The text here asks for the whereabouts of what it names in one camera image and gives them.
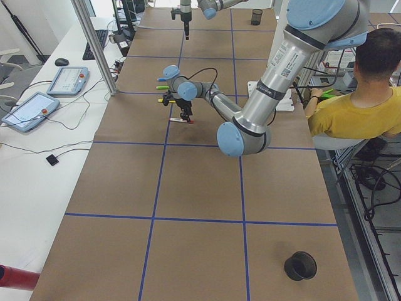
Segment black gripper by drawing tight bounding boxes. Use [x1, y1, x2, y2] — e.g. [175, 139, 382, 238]
[170, 4, 192, 40]
[162, 90, 192, 123]

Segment red marker pen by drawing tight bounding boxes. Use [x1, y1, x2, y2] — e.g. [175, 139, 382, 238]
[169, 118, 194, 124]

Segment green highlighter pen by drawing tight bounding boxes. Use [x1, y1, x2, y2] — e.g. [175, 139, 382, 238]
[156, 85, 169, 90]

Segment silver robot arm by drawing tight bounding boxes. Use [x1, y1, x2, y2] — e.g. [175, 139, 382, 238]
[162, 0, 370, 157]
[170, 0, 246, 40]

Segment far black mesh pen cup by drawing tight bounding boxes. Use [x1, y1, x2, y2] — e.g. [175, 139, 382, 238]
[251, 9, 263, 26]

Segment black mesh pen cup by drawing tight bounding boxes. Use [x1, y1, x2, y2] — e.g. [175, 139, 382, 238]
[284, 251, 317, 281]
[251, 9, 263, 26]

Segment black keyboard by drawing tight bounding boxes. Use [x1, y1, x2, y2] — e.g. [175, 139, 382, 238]
[81, 29, 109, 61]

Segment upper blue teach pendant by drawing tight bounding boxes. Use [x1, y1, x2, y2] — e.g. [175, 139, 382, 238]
[46, 66, 90, 97]

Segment blue teach pendant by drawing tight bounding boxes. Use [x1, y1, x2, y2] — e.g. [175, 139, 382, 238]
[1, 92, 60, 132]
[46, 66, 90, 97]

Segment black computer mouse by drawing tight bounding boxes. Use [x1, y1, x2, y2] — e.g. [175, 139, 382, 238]
[55, 58, 70, 66]

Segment small black square device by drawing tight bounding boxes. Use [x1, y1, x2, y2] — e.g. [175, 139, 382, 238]
[46, 154, 59, 166]

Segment lower blue teach pendant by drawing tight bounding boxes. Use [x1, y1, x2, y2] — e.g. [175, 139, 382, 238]
[1, 92, 60, 132]

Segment person in yellow shirt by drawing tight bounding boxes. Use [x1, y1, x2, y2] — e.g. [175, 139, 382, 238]
[305, 28, 400, 139]

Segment near black mesh pen cup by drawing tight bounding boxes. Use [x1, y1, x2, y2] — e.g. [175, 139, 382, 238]
[284, 251, 317, 281]

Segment red fire extinguisher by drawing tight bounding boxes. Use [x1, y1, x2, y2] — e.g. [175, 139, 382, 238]
[1, 265, 40, 291]

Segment aluminium frame post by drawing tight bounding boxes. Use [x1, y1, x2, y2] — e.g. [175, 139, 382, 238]
[71, 0, 117, 96]

